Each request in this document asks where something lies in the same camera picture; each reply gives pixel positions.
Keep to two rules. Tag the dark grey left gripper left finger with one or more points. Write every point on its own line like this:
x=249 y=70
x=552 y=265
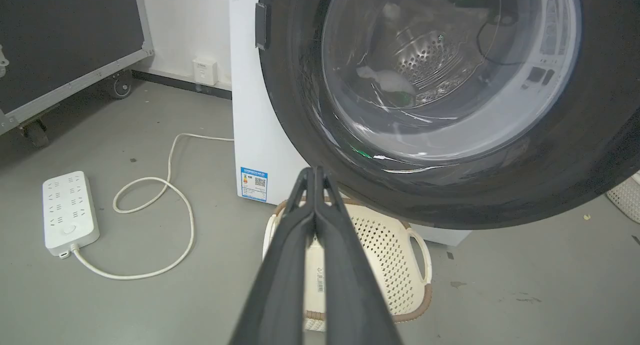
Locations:
x=282 y=275

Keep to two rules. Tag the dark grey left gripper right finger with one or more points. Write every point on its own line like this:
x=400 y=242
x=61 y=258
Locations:
x=350 y=285

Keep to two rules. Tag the round black washing machine door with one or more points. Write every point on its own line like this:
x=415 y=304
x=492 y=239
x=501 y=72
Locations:
x=575 y=135

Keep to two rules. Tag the white washing machine body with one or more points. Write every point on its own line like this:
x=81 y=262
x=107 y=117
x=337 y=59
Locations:
x=255 y=110

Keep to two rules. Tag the cream perforated laundry basket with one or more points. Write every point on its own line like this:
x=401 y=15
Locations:
x=390 y=255

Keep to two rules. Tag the blue energy label sticker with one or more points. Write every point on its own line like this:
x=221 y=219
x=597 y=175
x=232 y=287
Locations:
x=253 y=183

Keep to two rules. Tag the white power strip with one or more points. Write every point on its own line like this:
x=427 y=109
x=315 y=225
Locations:
x=69 y=212

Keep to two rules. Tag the white perforated basket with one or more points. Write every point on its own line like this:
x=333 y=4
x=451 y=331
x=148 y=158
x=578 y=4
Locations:
x=626 y=197

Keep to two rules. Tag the black flight case on wheels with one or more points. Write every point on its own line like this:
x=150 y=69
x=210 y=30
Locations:
x=60 y=40

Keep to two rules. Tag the white wall socket box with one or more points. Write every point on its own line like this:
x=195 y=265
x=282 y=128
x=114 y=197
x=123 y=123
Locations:
x=205 y=71

